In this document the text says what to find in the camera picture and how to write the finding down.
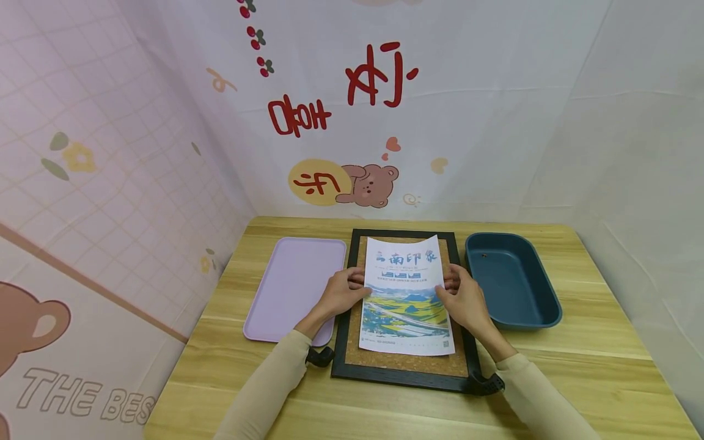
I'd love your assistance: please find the person's right hand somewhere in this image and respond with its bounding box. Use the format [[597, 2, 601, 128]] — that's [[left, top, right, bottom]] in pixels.
[[434, 263, 494, 334]]

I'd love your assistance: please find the person's left hand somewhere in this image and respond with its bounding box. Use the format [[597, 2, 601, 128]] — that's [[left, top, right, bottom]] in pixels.
[[313, 266, 373, 321]]

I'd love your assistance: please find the printed landscape poster sheet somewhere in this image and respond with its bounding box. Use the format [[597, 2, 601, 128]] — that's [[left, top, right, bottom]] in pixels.
[[358, 235, 457, 357]]

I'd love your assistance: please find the person's right forearm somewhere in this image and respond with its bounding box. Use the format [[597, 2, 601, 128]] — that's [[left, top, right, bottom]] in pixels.
[[476, 319, 601, 440]]

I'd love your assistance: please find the person's left forearm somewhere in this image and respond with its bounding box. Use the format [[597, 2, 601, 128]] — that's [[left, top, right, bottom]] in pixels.
[[213, 309, 331, 440]]

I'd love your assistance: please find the lilac plastic tray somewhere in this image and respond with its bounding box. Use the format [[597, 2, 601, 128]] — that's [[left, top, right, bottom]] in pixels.
[[243, 237, 347, 348]]

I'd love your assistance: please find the dark blue plastic bin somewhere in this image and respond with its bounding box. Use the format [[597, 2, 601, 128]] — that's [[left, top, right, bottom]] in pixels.
[[464, 232, 563, 331]]

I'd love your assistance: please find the black framed cork board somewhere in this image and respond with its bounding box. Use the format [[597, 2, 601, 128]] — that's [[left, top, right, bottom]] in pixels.
[[330, 229, 484, 394]]

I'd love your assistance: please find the black wrist band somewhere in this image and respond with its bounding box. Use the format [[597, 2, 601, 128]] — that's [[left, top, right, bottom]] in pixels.
[[468, 370, 506, 396], [305, 346, 336, 368]]

